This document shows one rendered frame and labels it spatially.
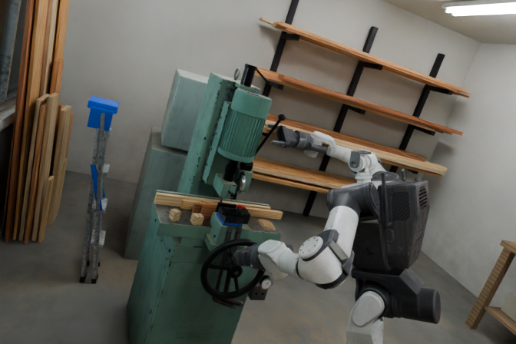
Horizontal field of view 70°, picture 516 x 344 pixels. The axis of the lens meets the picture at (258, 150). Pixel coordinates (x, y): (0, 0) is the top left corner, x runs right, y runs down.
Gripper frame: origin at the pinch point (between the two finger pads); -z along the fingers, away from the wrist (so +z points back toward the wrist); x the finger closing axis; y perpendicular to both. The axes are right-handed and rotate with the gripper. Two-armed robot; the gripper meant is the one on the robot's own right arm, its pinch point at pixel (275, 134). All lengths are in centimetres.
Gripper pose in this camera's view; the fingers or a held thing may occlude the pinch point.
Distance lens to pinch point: 174.0
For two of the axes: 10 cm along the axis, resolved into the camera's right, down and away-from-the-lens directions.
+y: -4.5, 6.1, 6.5
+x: 1.6, 7.7, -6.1
